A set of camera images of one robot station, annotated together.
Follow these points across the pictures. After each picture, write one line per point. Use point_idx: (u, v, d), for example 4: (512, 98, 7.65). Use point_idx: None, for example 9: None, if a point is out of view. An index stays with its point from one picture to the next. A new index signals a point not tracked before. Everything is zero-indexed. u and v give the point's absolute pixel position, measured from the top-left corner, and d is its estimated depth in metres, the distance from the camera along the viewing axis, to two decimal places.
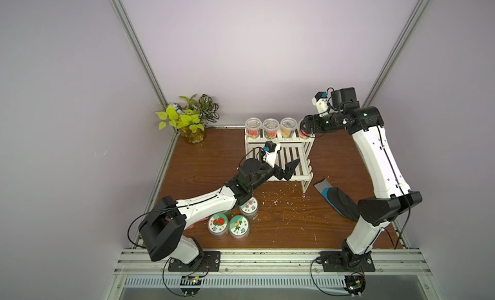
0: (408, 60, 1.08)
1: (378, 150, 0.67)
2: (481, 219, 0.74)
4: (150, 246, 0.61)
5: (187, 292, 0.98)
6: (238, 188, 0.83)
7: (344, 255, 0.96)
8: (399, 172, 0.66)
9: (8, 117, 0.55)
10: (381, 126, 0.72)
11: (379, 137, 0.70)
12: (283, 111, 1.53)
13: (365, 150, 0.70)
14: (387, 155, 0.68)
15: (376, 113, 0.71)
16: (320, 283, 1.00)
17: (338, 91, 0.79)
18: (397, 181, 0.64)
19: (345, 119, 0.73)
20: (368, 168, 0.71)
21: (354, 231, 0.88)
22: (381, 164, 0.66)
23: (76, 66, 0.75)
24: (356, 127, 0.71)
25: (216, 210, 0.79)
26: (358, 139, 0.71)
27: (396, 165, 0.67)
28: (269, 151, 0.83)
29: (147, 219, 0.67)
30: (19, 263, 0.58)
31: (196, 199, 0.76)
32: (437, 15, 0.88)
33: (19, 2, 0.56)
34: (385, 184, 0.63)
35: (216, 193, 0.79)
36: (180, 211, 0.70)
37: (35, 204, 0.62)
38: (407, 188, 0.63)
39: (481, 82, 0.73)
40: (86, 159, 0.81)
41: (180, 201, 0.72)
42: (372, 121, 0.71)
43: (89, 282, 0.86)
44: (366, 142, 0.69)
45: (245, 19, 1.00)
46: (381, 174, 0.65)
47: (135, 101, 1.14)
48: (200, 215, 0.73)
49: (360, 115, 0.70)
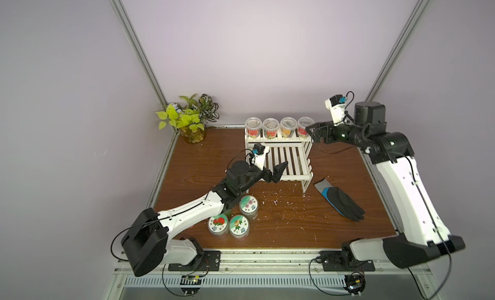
0: (407, 60, 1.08)
1: (410, 186, 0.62)
2: (481, 218, 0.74)
4: (134, 260, 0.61)
5: (187, 292, 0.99)
6: (226, 191, 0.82)
7: (345, 255, 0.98)
8: (435, 213, 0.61)
9: (8, 115, 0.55)
10: (410, 156, 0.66)
11: (411, 171, 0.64)
12: (283, 110, 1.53)
13: (393, 183, 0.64)
14: (419, 192, 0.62)
15: (406, 142, 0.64)
16: (320, 283, 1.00)
17: (365, 106, 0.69)
18: (434, 224, 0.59)
19: (369, 148, 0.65)
20: (397, 202, 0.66)
21: (365, 248, 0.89)
22: (415, 205, 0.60)
23: (76, 68, 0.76)
24: (381, 156, 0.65)
25: (203, 217, 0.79)
26: (386, 171, 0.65)
27: (428, 204, 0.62)
28: (258, 153, 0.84)
29: (129, 234, 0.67)
30: (19, 262, 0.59)
31: (179, 209, 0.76)
32: (436, 15, 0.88)
33: (18, 2, 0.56)
34: (420, 227, 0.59)
35: (201, 200, 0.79)
36: (162, 223, 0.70)
37: (34, 204, 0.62)
38: (447, 233, 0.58)
39: (481, 82, 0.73)
40: (86, 159, 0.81)
41: (163, 213, 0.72)
42: (400, 151, 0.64)
43: (89, 282, 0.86)
44: (394, 176, 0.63)
45: (245, 18, 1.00)
46: (416, 216, 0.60)
47: (135, 101, 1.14)
48: (184, 225, 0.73)
49: (387, 144, 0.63)
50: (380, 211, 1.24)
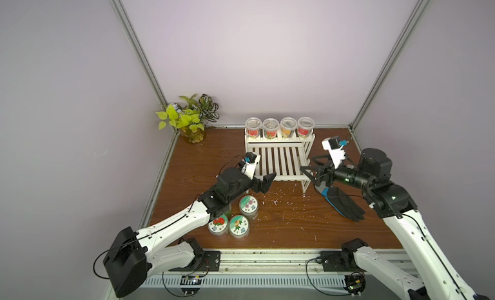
0: (406, 60, 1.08)
1: (421, 242, 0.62)
2: (481, 219, 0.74)
4: (115, 282, 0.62)
5: (187, 292, 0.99)
6: (213, 200, 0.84)
7: (344, 256, 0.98)
8: (456, 270, 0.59)
9: (9, 115, 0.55)
10: (414, 208, 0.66)
11: (419, 225, 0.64)
12: (283, 110, 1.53)
13: (405, 239, 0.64)
14: (433, 247, 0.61)
15: (407, 195, 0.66)
16: (318, 283, 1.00)
17: (369, 157, 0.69)
18: (457, 284, 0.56)
19: (373, 204, 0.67)
20: (413, 259, 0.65)
21: (378, 271, 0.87)
22: (432, 264, 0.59)
23: (76, 68, 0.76)
24: (385, 211, 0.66)
25: (187, 230, 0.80)
26: (394, 226, 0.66)
27: (447, 259, 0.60)
28: (250, 161, 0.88)
29: (109, 255, 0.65)
30: (19, 263, 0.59)
31: (160, 225, 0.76)
32: (436, 16, 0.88)
33: (17, 2, 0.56)
34: (442, 288, 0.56)
35: (184, 213, 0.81)
36: (141, 243, 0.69)
37: (34, 204, 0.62)
38: (473, 293, 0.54)
39: (481, 82, 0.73)
40: (86, 159, 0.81)
41: (142, 232, 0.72)
42: (403, 204, 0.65)
43: (89, 282, 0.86)
44: (404, 232, 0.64)
45: (245, 18, 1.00)
46: (435, 275, 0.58)
47: (135, 101, 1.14)
48: (164, 242, 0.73)
49: (389, 199, 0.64)
50: None
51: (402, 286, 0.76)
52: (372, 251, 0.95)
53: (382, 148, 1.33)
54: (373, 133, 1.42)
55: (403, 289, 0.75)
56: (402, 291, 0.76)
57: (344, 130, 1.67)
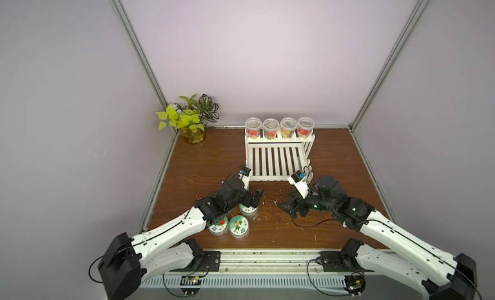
0: (405, 61, 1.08)
1: (394, 235, 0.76)
2: (482, 219, 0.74)
4: (108, 288, 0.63)
5: (187, 292, 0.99)
6: (209, 207, 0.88)
7: (347, 263, 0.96)
8: (429, 246, 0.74)
9: (9, 115, 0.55)
10: (372, 210, 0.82)
11: (384, 222, 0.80)
12: (283, 111, 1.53)
13: (382, 238, 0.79)
14: (403, 234, 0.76)
15: (363, 202, 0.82)
16: (319, 283, 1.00)
17: (323, 186, 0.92)
18: (437, 256, 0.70)
19: (345, 223, 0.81)
20: (399, 255, 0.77)
21: (385, 268, 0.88)
22: (412, 248, 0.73)
23: (76, 68, 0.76)
24: (356, 224, 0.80)
25: (183, 236, 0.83)
26: (369, 232, 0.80)
27: (419, 240, 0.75)
28: (246, 173, 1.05)
29: (103, 260, 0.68)
30: (19, 263, 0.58)
31: (155, 231, 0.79)
32: (434, 16, 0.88)
33: (19, 2, 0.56)
34: (430, 266, 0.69)
35: (181, 220, 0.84)
36: (136, 249, 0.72)
37: (34, 204, 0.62)
38: (450, 257, 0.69)
39: (481, 82, 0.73)
40: (86, 159, 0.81)
41: (136, 238, 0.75)
42: (364, 211, 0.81)
43: (89, 281, 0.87)
44: (377, 232, 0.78)
45: (244, 18, 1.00)
46: (419, 257, 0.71)
47: (135, 101, 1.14)
48: (159, 249, 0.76)
49: (352, 213, 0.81)
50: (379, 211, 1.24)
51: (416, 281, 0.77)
52: (371, 250, 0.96)
53: (382, 148, 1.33)
54: (373, 133, 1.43)
55: (417, 282, 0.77)
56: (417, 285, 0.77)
57: (343, 130, 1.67)
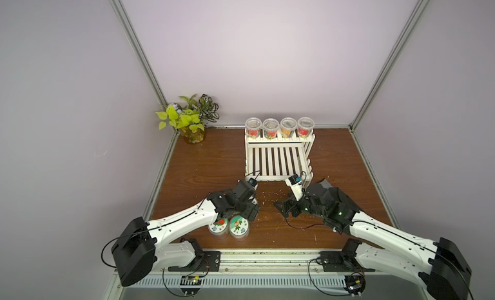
0: (405, 60, 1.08)
1: (377, 231, 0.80)
2: (482, 218, 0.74)
4: (121, 270, 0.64)
5: (187, 292, 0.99)
6: (220, 200, 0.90)
7: (348, 264, 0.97)
8: (410, 234, 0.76)
9: (11, 116, 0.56)
10: (359, 211, 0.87)
11: (368, 220, 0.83)
12: (283, 111, 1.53)
13: (368, 236, 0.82)
14: (385, 229, 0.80)
15: (350, 208, 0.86)
16: (320, 283, 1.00)
17: (312, 195, 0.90)
18: (417, 244, 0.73)
19: (335, 228, 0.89)
20: (387, 248, 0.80)
21: (384, 264, 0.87)
22: (394, 240, 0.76)
23: (75, 68, 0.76)
24: (345, 228, 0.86)
25: (195, 226, 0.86)
26: (357, 233, 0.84)
27: (401, 231, 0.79)
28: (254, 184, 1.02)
29: (118, 242, 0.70)
30: (19, 262, 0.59)
31: (170, 219, 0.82)
32: (435, 15, 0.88)
33: (19, 2, 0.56)
34: (411, 253, 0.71)
35: (194, 210, 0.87)
36: (151, 233, 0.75)
37: (35, 204, 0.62)
38: (431, 242, 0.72)
39: (480, 82, 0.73)
40: (86, 159, 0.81)
41: (152, 223, 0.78)
42: (350, 215, 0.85)
43: (89, 281, 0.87)
44: (362, 231, 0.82)
45: (245, 18, 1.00)
46: (402, 246, 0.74)
47: (135, 101, 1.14)
48: (172, 237, 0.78)
49: (338, 217, 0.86)
50: (379, 212, 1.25)
51: (415, 275, 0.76)
52: (368, 248, 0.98)
53: (382, 148, 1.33)
54: (373, 133, 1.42)
55: (414, 275, 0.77)
56: (416, 279, 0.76)
57: (343, 129, 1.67)
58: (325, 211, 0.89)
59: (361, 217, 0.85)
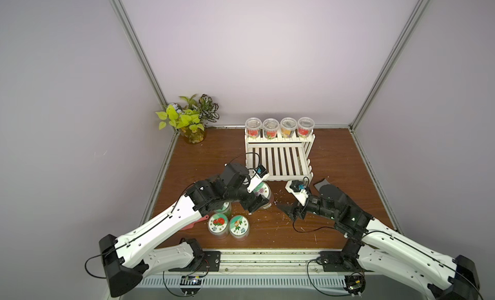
0: (405, 60, 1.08)
1: (393, 243, 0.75)
2: (481, 218, 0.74)
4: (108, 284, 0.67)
5: (187, 292, 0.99)
6: (203, 193, 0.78)
7: (348, 264, 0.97)
8: (428, 250, 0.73)
9: (12, 116, 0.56)
10: (370, 218, 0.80)
11: (384, 229, 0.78)
12: (283, 111, 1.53)
13: (383, 246, 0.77)
14: (402, 241, 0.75)
15: (362, 212, 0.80)
16: (318, 283, 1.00)
17: (327, 198, 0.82)
18: (437, 260, 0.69)
19: (346, 234, 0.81)
20: (397, 257, 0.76)
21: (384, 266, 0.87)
22: (412, 253, 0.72)
23: (76, 68, 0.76)
24: (358, 234, 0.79)
25: (173, 231, 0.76)
26: (368, 240, 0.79)
27: (417, 244, 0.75)
28: (261, 172, 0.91)
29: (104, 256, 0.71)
30: (20, 263, 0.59)
31: (139, 231, 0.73)
32: (435, 16, 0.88)
33: (20, 3, 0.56)
34: (430, 270, 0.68)
35: (167, 213, 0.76)
36: (119, 252, 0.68)
37: (35, 204, 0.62)
38: (451, 260, 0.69)
39: (480, 82, 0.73)
40: (86, 159, 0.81)
41: (120, 240, 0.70)
42: (363, 222, 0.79)
43: (89, 280, 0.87)
44: (377, 240, 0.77)
45: (244, 17, 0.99)
46: (420, 260, 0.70)
47: (135, 101, 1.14)
48: (145, 249, 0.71)
49: (350, 222, 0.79)
50: (379, 212, 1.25)
51: (423, 284, 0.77)
52: (372, 250, 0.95)
53: (381, 148, 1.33)
54: (373, 133, 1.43)
55: (422, 285, 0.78)
56: (421, 286, 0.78)
57: (343, 129, 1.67)
58: (337, 215, 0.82)
59: (376, 226, 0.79)
